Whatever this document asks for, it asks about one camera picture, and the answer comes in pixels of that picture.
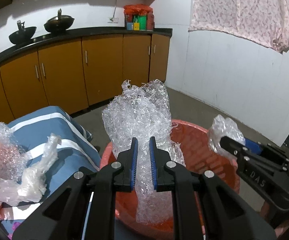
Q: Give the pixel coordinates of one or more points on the long clear bubble wrap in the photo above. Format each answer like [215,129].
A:
[141,113]

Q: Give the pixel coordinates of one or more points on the magenta plastic bag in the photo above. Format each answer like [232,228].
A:
[14,227]

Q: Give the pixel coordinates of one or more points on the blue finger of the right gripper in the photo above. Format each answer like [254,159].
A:
[253,146]

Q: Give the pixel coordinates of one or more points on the red bag with colourful items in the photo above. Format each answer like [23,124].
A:
[139,17]

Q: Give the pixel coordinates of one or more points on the pink floral hanging cloth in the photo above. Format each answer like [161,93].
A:
[265,22]

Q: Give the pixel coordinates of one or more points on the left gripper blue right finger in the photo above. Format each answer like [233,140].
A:
[152,147]

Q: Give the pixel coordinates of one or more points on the white crumpled plastic bag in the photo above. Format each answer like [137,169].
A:
[32,186]

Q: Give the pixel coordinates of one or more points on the orange lower kitchen cabinets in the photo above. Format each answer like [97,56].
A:
[77,74]

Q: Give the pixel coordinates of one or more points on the red plastic basin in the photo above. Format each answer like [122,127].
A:
[198,157]

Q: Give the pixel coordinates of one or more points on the wall power socket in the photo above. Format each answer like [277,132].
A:
[113,20]

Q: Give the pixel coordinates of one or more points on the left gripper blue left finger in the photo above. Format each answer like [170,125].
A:
[134,153]

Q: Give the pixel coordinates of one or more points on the left black wok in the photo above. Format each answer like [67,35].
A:
[24,34]

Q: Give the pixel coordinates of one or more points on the black countertop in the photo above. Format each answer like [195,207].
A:
[71,34]

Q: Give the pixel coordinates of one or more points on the large bubble wrap bundle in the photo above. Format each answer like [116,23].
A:
[13,159]

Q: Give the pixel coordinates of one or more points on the right black wok with lid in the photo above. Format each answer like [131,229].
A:
[59,23]

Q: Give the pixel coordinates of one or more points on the small clear plastic bag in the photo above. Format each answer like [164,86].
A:
[223,127]

